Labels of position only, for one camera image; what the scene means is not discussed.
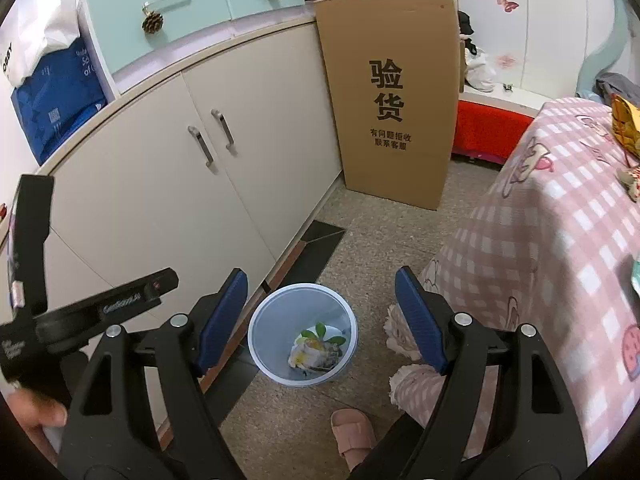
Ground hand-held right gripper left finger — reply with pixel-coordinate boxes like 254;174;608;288
59;268;249;480

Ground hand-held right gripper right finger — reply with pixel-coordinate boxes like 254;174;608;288
394;266;588;480

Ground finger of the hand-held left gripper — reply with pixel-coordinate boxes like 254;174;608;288
32;268;179;356
11;174;55;317

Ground white plastic waste bin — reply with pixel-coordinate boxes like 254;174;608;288
247;284;358;387

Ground person's left hand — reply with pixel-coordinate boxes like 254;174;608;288
5;389;69;461

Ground beige cabinet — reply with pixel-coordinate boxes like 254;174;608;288
0;14;347;441

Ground green leaves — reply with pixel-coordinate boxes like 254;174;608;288
300;324;347;347

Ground blue shopping bag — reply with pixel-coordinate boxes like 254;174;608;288
11;35;109;167

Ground pink slipper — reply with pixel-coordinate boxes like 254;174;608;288
330;408;377;471

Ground person's leg in black trousers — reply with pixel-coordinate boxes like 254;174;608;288
349;410;432;480

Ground pink checked blanket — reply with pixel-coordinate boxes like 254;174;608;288
385;97;640;467

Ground red bench with white top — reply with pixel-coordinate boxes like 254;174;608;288
451;85;556;166

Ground white plastic bag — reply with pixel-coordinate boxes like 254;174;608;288
0;0;81;89

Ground white crumpled bag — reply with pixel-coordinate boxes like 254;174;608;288
465;47;499;94

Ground wide mint green drawer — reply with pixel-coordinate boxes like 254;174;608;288
84;0;237;77

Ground gold foil packet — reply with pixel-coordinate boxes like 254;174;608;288
610;94;640;159

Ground tall cardboard box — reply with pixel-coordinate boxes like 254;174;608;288
314;0;461;211

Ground dark clothes pile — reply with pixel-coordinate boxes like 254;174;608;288
457;10;479;57

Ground grey quilt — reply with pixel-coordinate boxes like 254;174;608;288
580;72;640;104

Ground white wardrobe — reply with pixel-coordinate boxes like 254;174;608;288
385;0;617;97

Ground metal cabinet door handle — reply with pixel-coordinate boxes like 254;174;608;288
187;126;215;167
210;109;236;150

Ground knitted rope toy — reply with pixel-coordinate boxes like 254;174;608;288
616;162;640;199

